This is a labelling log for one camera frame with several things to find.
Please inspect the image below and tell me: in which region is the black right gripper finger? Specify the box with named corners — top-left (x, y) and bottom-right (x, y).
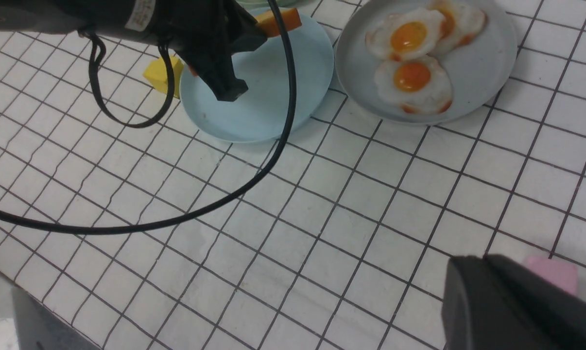
top-left (441, 254), bottom-right (586, 350)

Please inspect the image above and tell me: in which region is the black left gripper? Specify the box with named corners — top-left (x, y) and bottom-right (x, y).
top-left (150, 0), bottom-right (268, 102)

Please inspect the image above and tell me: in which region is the fried egg moved to sandwich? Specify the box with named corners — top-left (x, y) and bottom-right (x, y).
top-left (364, 7), bottom-right (446, 62)

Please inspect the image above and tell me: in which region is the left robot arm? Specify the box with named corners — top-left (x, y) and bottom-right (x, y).
top-left (0, 0), bottom-right (268, 102)

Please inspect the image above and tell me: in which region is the yellow cube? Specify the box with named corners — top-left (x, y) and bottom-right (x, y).
top-left (143, 57), bottom-right (185, 98)

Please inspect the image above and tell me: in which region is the light blue plate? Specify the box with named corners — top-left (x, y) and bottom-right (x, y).
top-left (180, 14), bottom-right (334, 142)

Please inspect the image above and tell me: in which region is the pink cube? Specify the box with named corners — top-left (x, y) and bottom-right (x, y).
top-left (523, 256), bottom-right (579, 296)

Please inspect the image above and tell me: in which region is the front fried egg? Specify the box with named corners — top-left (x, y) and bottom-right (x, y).
top-left (374, 56), bottom-right (453, 115)

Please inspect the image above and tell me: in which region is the fried egg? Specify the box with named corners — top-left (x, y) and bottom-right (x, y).
top-left (427, 0), bottom-right (488, 57)
top-left (374, 56), bottom-right (453, 115)

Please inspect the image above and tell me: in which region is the grey plate with eggs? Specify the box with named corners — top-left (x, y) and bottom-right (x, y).
top-left (335, 0), bottom-right (517, 125)

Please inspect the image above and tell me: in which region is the back fried egg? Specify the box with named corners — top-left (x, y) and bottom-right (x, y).
top-left (427, 0), bottom-right (488, 57)

